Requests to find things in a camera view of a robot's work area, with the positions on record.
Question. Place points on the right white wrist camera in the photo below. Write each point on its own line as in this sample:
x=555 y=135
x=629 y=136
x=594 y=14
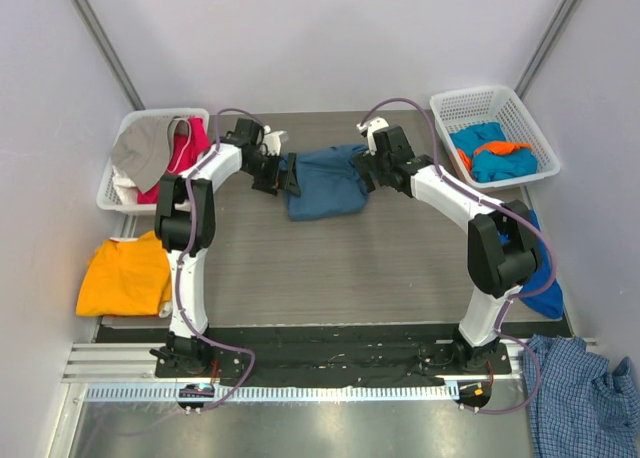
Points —
x=368 y=128

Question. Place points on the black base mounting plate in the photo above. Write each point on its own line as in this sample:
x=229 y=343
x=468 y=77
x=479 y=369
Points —
x=369 y=356

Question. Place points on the left corner metal post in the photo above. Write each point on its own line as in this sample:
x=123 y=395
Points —
x=105 y=47

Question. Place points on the right corner metal post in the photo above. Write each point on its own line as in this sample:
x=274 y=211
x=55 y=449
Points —
x=559 y=21

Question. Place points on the white shirt in basket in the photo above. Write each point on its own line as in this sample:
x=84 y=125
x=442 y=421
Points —
x=124 y=187

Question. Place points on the blue checkered cloth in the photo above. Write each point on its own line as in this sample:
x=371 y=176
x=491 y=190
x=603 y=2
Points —
x=583 y=408

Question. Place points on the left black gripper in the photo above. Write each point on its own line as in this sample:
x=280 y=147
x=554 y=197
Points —
x=273 y=174

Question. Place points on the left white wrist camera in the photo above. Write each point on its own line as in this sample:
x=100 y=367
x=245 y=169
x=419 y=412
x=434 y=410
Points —
x=272 y=141

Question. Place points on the turquoise shirt in basket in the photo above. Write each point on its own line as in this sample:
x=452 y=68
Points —
x=486 y=166

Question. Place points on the yellow orange folded shirt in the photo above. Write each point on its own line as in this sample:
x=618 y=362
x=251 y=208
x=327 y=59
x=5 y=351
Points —
x=97 y=293

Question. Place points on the white slotted cable duct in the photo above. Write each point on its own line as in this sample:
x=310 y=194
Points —
x=190 y=393

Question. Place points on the corner metal post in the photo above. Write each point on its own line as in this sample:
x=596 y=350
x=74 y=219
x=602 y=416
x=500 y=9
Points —
x=559 y=21
x=105 y=47

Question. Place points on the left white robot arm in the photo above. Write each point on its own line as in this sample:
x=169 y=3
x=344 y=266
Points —
x=185 y=220

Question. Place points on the pink shirt in basket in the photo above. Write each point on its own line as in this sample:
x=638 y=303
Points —
x=189 y=145

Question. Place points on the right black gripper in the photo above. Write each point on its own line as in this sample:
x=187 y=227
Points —
x=379 y=168

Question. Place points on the orange shirt in basket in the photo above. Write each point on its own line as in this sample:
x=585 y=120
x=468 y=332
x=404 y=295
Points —
x=499 y=148

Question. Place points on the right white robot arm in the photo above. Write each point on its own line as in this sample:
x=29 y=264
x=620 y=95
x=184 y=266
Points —
x=502 y=250

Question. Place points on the aluminium rail frame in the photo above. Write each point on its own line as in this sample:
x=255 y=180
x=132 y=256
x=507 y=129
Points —
x=116 y=362

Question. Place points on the dark teal blue t-shirt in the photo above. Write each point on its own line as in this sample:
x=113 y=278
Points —
x=329 y=184

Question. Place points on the bright blue folded shirt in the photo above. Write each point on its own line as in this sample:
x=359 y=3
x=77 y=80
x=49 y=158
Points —
x=550 y=302

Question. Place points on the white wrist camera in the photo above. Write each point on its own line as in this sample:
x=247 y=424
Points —
x=272 y=141
x=368 y=128

